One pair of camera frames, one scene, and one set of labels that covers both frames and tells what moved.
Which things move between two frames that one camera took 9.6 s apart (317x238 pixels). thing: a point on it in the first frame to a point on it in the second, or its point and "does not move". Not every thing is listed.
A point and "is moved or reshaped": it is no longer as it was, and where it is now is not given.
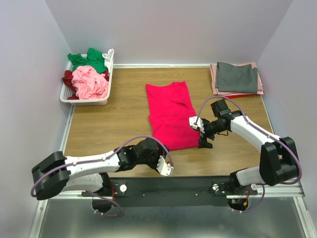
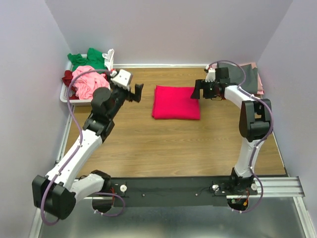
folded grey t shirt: (239, 79) does not move
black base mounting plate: (171, 191) does not move
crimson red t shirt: (170, 107) is moved or reshaped
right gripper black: (202, 142) to (200, 84)
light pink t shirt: (89, 84) does not move
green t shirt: (94, 61) does not move
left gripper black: (161, 151) to (136, 96)
